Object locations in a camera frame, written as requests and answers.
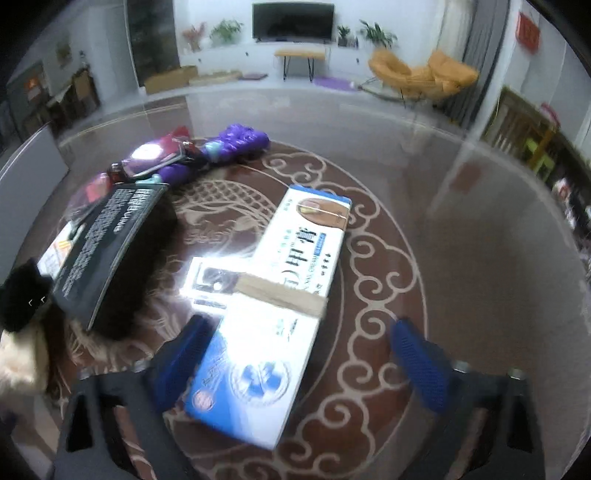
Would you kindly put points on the flat wooden board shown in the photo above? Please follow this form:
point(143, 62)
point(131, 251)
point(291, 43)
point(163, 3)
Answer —
point(216, 76)

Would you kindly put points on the small green potted plant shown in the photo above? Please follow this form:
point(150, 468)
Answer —
point(343, 34)

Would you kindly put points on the wide green potted plant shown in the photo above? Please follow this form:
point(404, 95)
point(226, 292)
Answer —
point(378, 34)

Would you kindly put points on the cardboard box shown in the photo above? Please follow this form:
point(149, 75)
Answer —
point(171, 79)

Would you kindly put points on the dark glass-door cabinet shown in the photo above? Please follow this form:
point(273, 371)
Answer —
point(152, 37)

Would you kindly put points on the white sunscreen tube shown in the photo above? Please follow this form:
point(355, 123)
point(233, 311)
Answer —
point(55, 251)

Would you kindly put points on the yellow lounge chair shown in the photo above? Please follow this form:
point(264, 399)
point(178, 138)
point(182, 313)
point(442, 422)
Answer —
point(415, 74)

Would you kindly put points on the bushy green potted plant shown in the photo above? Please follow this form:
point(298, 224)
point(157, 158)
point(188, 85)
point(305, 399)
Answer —
point(226, 31)

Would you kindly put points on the wooden bench with black legs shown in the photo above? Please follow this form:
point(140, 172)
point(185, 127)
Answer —
point(300, 54)

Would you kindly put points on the vase with red flowers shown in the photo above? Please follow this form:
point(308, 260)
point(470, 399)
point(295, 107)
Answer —
point(194, 37)

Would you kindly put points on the red wall hanging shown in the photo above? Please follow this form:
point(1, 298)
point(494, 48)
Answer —
point(529, 32)

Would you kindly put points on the black television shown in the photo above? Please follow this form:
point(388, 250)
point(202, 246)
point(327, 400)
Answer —
point(293, 21)

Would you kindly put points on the wooden rack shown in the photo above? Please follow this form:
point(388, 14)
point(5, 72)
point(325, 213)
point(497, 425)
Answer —
point(517, 124)

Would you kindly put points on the purple knobbly toy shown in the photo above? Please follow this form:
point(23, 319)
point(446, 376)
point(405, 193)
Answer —
point(238, 141)

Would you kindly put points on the black-framed glasses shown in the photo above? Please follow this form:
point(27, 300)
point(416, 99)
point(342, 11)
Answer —
point(152, 171)

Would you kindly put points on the purple floor mat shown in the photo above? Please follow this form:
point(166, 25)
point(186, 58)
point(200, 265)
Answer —
point(334, 83)

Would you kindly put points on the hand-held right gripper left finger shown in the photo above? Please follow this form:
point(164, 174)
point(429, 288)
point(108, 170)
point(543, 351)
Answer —
point(182, 364)

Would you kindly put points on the grey curtain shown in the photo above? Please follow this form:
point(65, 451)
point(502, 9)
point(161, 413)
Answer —
point(480, 60)

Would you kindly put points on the white television console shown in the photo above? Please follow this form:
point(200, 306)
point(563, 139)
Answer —
point(258, 57)

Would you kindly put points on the red candy packet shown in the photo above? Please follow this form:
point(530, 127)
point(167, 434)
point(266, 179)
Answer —
point(178, 134)

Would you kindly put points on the person's left forearm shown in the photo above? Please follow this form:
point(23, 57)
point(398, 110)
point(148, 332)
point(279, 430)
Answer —
point(21, 364)

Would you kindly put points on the brown patterned desktop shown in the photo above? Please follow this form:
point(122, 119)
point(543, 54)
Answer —
point(461, 277)

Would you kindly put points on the purple flower toy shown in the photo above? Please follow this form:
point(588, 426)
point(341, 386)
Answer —
point(173, 174)

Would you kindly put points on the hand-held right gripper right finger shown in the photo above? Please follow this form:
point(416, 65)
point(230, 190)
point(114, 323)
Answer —
point(420, 369)

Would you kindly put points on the long white and blue box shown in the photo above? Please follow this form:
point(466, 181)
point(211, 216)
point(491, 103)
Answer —
point(295, 258)

